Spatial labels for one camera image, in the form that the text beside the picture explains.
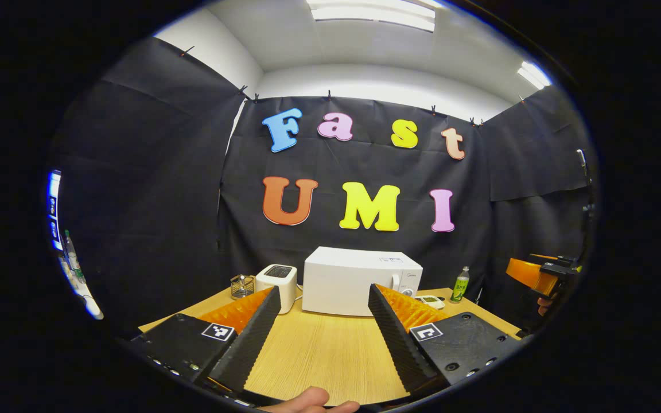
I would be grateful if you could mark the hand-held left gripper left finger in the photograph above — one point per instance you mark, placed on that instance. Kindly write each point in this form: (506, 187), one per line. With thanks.
(250, 344)

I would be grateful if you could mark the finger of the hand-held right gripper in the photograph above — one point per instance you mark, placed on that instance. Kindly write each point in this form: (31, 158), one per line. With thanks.
(528, 275)

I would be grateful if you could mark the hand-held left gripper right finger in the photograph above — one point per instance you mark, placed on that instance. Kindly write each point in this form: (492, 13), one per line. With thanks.
(400, 344)

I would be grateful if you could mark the white microwave oven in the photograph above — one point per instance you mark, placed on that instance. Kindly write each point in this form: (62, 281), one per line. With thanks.
(353, 281)

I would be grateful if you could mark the white divided snack dish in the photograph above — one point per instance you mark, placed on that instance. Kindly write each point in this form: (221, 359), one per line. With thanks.
(431, 301)

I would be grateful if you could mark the white toaster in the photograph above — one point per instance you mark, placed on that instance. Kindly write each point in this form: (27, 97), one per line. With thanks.
(277, 281)

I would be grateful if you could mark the green drink bottle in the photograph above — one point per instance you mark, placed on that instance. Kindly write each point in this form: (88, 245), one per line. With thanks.
(459, 289)

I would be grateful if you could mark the white side table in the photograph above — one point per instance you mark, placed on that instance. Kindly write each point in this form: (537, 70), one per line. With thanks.
(84, 295)

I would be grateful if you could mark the black backdrop cloth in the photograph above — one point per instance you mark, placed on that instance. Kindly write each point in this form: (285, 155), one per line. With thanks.
(330, 172)

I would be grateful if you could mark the small ceiling light panel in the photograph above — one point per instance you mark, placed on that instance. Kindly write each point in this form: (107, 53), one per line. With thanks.
(534, 74)

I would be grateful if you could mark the clear plastic bottle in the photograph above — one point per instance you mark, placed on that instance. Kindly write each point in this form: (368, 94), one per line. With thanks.
(72, 258)

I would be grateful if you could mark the large ceiling light panel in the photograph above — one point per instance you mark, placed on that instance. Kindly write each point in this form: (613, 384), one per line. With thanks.
(370, 14)

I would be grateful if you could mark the wall poster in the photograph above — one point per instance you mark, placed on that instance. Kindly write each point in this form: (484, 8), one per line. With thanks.
(54, 206)

